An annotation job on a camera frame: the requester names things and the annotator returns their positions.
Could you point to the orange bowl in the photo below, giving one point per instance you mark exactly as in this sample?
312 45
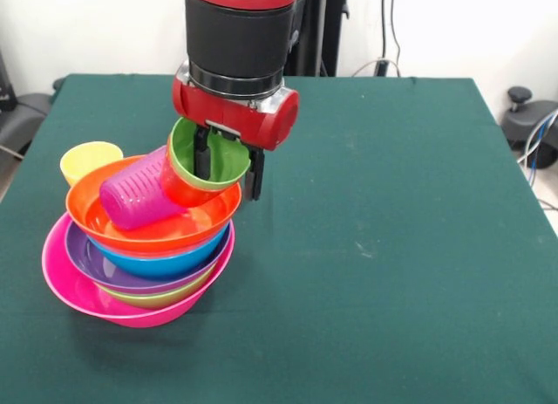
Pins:
209 221

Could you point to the yellow cup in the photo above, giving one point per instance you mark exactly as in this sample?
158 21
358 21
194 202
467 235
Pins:
85 159

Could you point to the black plug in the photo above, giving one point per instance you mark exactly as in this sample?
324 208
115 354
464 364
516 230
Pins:
383 68

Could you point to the green bowl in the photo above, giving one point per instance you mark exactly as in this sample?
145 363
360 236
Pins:
152 299

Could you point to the blue bowl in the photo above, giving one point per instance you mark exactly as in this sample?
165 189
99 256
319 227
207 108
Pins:
161 264

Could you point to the purple cup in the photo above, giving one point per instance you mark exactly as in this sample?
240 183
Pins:
135 190

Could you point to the dark green tablecloth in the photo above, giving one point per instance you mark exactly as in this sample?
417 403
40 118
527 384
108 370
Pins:
457 334

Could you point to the black equipment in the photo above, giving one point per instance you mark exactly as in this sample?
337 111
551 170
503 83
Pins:
30 107

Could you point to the orange cup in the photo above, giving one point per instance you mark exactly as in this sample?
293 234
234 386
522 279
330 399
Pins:
183 190

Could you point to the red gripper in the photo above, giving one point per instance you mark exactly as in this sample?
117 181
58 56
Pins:
231 116

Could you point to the green cup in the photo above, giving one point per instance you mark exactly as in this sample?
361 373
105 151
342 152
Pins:
226 159

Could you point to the purple bowl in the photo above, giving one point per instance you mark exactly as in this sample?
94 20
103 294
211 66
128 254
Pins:
78 255

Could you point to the pink bowl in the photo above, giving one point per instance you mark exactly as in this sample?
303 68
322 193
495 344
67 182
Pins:
65 282

